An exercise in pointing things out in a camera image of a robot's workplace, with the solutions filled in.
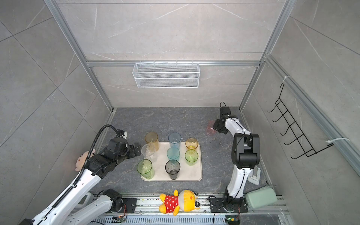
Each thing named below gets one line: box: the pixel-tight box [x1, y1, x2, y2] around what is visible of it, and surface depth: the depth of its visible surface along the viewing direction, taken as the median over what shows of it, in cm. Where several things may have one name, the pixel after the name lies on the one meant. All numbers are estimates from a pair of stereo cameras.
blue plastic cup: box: [167, 131, 182, 150], surface depth 86 cm
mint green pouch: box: [245, 186, 278, 210], surface depth 75 cm
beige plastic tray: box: [140, 141, 203, 182], surface depth 86 cm
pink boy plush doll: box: [75, 149, 96, 172], surface depth 85 cm
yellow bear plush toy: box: [158, 189, 201, 216], surface depth 70 cm
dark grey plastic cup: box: [165, 159, 181, 180], surface depth 78 cm
